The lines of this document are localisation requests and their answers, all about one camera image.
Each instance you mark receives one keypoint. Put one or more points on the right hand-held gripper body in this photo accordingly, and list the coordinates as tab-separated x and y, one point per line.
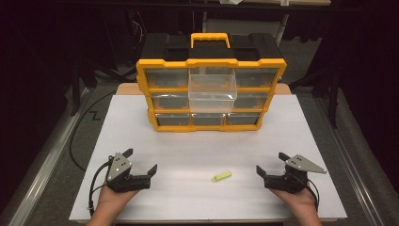
298	175

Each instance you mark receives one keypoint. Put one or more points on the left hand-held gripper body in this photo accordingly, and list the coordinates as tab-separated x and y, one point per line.
119	166

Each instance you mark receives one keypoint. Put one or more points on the small yellow-green plastic piece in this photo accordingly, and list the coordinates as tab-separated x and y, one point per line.
221	176

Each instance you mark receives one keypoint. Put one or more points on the clear plastic drawer bin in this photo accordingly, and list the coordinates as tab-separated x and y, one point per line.
213	94

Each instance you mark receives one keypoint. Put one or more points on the person's right hand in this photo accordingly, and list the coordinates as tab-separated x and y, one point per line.
301	202

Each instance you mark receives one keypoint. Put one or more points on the person's left hand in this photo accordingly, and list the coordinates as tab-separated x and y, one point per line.
111	199

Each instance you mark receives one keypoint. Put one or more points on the white table board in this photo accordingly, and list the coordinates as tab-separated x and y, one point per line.
188	150

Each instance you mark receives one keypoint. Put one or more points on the group of small clear drawers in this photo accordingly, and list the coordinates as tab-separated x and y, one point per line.
171	102

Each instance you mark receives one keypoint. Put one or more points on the black metal stand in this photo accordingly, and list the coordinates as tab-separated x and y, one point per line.
82	84
334	94

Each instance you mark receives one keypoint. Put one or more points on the yellow and black organizer cabinet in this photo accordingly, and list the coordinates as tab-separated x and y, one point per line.
263	47

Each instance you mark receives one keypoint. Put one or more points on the metal floor rail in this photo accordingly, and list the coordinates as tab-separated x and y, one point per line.
40	169
354	163

